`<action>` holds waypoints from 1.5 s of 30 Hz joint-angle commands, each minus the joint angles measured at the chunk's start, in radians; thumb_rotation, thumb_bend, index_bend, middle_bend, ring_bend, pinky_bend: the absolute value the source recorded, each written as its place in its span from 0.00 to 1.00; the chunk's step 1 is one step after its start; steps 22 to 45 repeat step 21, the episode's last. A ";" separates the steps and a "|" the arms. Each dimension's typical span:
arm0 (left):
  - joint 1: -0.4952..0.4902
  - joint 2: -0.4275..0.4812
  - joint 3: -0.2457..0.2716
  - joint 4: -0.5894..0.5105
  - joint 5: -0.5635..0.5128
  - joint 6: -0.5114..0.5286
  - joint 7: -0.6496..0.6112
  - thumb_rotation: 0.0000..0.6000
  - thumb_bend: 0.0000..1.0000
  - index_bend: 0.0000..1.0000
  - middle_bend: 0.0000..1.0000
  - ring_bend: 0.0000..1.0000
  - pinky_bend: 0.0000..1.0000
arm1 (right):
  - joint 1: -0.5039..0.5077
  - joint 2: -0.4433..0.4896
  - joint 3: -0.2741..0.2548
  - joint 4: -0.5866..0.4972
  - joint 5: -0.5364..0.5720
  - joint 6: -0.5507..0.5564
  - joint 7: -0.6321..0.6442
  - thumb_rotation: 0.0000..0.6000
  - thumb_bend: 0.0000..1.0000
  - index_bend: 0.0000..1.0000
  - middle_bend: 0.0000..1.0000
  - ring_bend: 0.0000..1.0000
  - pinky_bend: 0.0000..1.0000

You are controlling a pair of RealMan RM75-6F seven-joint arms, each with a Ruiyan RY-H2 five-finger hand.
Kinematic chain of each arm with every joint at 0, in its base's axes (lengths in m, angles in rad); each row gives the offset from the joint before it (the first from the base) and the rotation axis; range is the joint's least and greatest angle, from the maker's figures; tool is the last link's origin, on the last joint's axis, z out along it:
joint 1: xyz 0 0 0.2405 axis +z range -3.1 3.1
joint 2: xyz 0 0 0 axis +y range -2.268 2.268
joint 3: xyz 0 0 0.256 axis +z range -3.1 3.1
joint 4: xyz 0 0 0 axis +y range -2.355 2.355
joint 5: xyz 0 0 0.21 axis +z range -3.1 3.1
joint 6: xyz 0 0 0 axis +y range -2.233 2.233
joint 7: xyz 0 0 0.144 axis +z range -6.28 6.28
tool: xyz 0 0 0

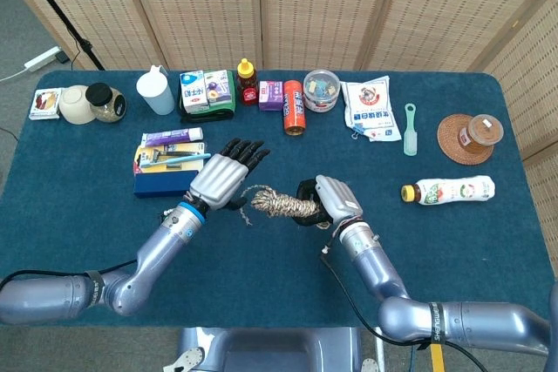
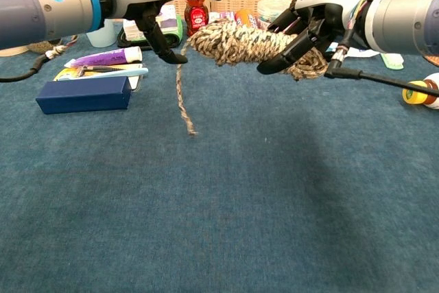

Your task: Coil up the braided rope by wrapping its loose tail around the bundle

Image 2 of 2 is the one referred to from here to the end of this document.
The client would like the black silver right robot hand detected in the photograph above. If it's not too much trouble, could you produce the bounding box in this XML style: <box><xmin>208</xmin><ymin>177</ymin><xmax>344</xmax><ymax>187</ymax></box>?
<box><xmin>257</xmin><ymin>0</ymin><xmax>370</xmax><ymax>76</ymax></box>

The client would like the beige braided rope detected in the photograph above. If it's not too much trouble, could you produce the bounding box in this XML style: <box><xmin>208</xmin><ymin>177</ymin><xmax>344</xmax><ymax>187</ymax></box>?
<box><xmin>175</xmin><ymin>18</ymin><xmax>329</xmax><ymax>137</ymax></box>

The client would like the white and purple drink carton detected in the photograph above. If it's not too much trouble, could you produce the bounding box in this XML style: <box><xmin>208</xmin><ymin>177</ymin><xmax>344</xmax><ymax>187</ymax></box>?
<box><xmin>156</xmin><ymin>4</ymin><xmax>179</xmax><ymax>30</ymax></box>

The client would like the clear round tub of clips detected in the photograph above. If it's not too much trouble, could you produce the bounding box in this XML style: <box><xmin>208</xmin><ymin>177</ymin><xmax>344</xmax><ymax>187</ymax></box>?
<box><xmin>257</xmin><ymin>0</ymin><xmax>292</xmax><ymax>30</ymax></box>

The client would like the honey bear bottle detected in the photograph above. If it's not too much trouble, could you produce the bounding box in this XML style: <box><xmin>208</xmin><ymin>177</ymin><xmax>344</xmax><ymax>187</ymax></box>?
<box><xmin>183</xmin><ymin>0</ymin><xmax>210</xmax><ymax>37</ymax></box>

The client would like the white sugar bag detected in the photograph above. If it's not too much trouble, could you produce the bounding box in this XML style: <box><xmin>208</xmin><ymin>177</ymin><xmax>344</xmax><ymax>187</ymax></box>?
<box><xmin>327</xmin><ymin>41</ymin><xmax>380</xmax><ymax>59</ymax></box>

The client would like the light blue plastic cup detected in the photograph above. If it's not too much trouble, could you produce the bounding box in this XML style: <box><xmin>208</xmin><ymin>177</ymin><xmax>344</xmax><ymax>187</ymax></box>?
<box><xmin>85</xmin><ymin>18</ymin><xmax>119</xmax><ymax>49</ymax></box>

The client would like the purple toothpaste tube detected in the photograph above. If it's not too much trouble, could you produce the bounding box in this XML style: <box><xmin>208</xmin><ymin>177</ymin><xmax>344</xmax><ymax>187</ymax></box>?
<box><xmin>64</xmin><ymin>46</ymin><xmax>143</xmax><ymax>69</ymax></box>

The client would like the orange cylindrical can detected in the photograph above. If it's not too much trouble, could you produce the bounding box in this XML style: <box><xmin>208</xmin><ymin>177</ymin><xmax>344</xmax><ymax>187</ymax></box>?
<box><xmin>235</xmin><ymin>8</ymin><xmax>258</xmax><ymax>28</ymax></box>

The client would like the light blue toothbrush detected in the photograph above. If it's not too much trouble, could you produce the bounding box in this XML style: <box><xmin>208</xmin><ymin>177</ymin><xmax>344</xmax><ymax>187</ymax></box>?
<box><xmin>58</xmin><ymin>67</ymin><xmax>150</xmax><ymax>81</ymax></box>

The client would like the small purple box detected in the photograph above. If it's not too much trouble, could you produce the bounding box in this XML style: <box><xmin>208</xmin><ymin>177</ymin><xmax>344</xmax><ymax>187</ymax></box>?
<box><xmin>208</xmin><ymin>11</ymin><xmax>237</xmax><ymax>25</ymax></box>

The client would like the mint green brush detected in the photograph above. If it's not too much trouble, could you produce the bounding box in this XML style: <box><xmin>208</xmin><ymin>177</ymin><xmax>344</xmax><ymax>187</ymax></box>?
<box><xmin>379</xmin><ymin>51</ymin><xmax>405</xmax><ymax>71</ymax></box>

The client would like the razor in yellow blister pack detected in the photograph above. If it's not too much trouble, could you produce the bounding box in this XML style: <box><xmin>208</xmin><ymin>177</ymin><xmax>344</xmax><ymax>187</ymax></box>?
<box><xmin>53</xmin><ymin>62</ymin><xmax>145</xmax><ymax>93</ymax></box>

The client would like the dark blue rectangular box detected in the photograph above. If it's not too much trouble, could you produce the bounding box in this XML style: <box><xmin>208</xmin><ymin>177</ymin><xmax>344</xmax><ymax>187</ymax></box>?
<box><xmin>35</xmin><ymin>75</ymin><xmax>133</xmax><ymax>115</ymax></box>

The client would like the white drink bottle yellow cap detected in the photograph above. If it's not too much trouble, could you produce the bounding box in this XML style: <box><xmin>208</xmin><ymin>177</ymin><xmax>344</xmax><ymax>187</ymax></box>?
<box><xmin>402</xmin><ymin>72</ymin><xmax>439</xmax><ymax>110</ymax></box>

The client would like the white ceramic bowl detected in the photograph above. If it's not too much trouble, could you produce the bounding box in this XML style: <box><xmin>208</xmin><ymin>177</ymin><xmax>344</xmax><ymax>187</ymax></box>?
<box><xmin>0</xmin><ymin>45</ymin><xmax>30</xmax><ymax>58</ymax></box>

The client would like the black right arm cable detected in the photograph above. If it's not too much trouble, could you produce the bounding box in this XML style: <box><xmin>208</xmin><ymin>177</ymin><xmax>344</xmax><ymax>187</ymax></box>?
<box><xmin>324</xmin><ymin>45</ymin><xmax>439</xmax><ymax>98</ymax></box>

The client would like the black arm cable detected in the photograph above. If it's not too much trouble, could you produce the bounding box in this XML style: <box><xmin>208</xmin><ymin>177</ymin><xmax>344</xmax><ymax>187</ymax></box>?
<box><xmin>324</xmin><ymin>45</ymin><xmax>439</xmax><ymax>98</ymax></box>
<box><xmin>0</xmin><ymin>34</ymin><xmax>80</xmax><ymax>84</ymax></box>

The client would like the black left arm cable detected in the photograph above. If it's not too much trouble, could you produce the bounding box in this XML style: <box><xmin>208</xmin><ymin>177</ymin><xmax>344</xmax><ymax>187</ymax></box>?
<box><xmin>0</xmin><ymin>34</ymin><xmax>80</xmax><ymax>84</ymax></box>

